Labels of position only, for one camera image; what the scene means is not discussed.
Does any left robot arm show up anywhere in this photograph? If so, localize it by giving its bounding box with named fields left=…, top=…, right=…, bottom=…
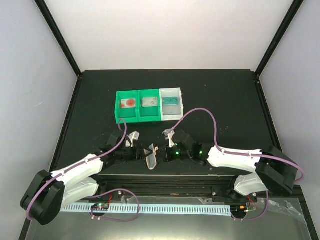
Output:
left=20, top=130, right=158, bottom=225

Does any small circuit board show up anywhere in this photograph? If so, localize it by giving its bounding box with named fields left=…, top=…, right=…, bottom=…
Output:
left=91, top=203, right=109, bottom=211

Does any purple cable loop front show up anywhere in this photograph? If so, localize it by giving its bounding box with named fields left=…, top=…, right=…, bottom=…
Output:
left=90, top=186, right=142, bottom=222

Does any white bin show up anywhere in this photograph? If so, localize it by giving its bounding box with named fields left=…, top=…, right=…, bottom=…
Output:
left=159, top=87, right=184, bottom=122

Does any black aluminium rail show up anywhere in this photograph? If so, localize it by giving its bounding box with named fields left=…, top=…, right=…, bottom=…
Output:
left=91, top=174, right=236, bottom=198

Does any white slotted cable duct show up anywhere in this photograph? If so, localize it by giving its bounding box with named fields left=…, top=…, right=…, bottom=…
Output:
left=61, top=202, right=231, bottom=217

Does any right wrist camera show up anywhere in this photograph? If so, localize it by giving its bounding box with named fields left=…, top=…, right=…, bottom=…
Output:
left=162, top=128, right=176, bottom=148

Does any black frame post left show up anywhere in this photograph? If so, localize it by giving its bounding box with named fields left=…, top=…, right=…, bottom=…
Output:
left=34, top=0, right=82, bottom=77

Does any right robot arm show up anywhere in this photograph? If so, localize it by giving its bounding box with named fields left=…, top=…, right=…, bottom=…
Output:
left=157, top=142, right=298, bottom=202

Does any teal VIP card in bin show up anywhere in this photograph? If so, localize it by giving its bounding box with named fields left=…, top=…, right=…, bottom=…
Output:
left=162, top=96, right=179, bottom=106

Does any beige card holder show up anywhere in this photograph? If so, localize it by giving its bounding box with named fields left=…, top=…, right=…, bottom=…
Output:
left=145, top=143, right=159, bottom=170

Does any black frame post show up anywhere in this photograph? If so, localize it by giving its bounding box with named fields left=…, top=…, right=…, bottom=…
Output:
left=34, top=0, right=82, bottom=77
left=255, top=0, right=304, bottom=77

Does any red circle card in bin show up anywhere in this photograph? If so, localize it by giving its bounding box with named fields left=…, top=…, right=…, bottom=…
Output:
left=120, top=98, right=136, bottom=109

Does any black frame post right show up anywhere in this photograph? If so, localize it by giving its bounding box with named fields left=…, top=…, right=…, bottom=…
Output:
left=255, top=0, right=304, bottom=77

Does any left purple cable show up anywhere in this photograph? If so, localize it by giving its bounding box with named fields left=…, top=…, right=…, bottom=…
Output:
left=26, top=118, right=128, bottom=221

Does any green bin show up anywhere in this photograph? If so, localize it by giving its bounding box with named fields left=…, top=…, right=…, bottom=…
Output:
left=138, top=89, right=161, bottom=123
left=114, top=90, right=139, bottom=124

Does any white card in bin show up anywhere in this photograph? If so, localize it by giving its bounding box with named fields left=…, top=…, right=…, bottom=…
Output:
left=141, top=96, right=159, bottom=108

